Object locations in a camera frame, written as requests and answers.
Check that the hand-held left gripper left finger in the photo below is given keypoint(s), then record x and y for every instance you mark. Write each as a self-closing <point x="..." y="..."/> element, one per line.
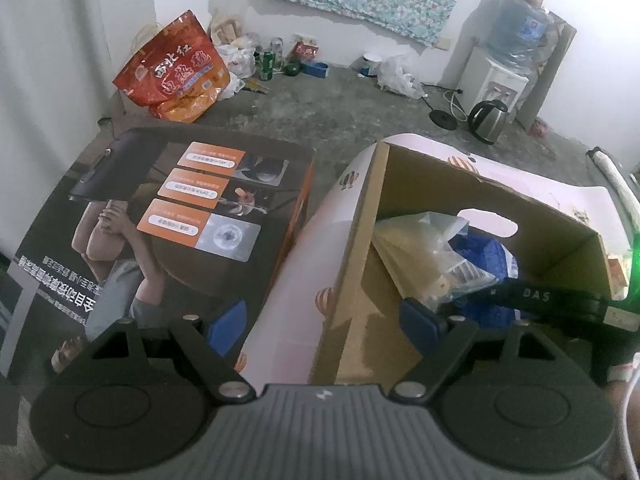
<point x="227" y="325"/>

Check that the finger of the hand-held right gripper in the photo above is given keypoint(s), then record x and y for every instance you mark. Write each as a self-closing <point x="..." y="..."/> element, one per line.
<point x="550" y="299"/>

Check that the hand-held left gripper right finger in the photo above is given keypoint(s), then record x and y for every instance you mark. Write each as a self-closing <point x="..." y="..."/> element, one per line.
<point x="420" y="321"/>

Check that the blue and white pack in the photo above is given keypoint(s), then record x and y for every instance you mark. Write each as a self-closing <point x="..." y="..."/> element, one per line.
<point x="492" y="260"/>

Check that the brown cardboard box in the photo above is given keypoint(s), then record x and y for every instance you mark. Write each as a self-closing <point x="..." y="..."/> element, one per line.
<point x="360" y="280"/>

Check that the clear plastic package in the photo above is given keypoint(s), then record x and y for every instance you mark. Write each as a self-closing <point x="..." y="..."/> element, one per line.
<point x="415" y="245"/>

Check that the large dark printed carton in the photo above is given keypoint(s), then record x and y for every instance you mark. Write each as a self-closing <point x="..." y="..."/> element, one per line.
<point x="150" y="240"/>

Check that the white rolled tube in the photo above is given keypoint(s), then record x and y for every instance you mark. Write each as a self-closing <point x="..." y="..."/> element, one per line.
<point x="612" y="180"/>

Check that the steel electric kettle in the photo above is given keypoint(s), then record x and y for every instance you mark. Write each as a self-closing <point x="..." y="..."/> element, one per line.
<point x="490" y="120"/>

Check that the wooden board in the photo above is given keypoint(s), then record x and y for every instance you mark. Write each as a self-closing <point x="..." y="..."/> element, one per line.
<point x="555" y="70"/>

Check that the white water dispenser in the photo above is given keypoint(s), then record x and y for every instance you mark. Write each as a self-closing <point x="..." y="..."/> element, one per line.
<point x="480" y="75"/>

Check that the white plastic bag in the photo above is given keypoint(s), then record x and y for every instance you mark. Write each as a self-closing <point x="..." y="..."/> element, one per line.
<point x="237" y="60"/>
<point x="397" y="77"/>

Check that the red printed bag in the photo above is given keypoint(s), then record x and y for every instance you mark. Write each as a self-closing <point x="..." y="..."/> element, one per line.
<point x="175" y="75"/>

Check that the green can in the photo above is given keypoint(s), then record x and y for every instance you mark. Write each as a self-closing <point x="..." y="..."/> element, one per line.
<point x="265" y="66"/>

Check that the green round object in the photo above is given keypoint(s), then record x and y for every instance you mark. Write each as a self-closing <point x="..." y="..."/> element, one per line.
<point x="292" y="68"/>

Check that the blue water bottle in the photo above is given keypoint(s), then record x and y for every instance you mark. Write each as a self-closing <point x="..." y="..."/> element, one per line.
<point x="520" y="30"/>

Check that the small blue box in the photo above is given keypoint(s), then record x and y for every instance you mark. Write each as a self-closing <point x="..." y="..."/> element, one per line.
<point x="316" y="69"/>

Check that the glass jar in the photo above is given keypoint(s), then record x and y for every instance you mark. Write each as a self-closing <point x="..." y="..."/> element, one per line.
<point x="276" y="47"/>

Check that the red packet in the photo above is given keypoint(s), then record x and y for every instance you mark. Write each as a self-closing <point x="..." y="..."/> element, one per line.
<point x="305" y="51"/>

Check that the beige food packet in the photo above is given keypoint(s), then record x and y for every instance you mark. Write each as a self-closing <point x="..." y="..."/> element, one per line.
<point x="227" y="30"/>

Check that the white curtain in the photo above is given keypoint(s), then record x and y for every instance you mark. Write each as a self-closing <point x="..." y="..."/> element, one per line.
<point x="75" y="35"/>

